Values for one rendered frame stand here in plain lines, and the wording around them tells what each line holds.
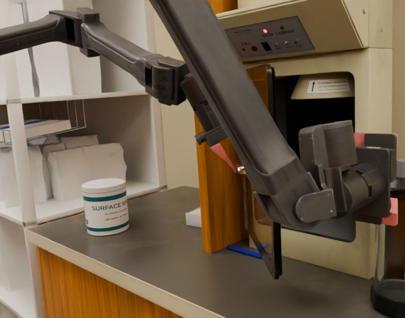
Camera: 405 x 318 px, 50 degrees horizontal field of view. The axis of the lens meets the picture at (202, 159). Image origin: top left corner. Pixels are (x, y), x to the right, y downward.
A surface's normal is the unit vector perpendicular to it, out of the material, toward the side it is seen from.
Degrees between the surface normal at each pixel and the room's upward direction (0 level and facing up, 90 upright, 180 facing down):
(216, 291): 0
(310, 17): 135
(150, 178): 90
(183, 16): 84
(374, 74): 90
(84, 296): 90
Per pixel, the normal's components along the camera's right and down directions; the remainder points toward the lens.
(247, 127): 0.25, 0.04
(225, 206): 0.71, 0.07
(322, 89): -0.40, -0.23
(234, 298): -0.07, -0.98
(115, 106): -0.70, 0.16
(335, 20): -0.45, 0.81
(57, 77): 0.12, 0.28
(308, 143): -0.95, 0.10
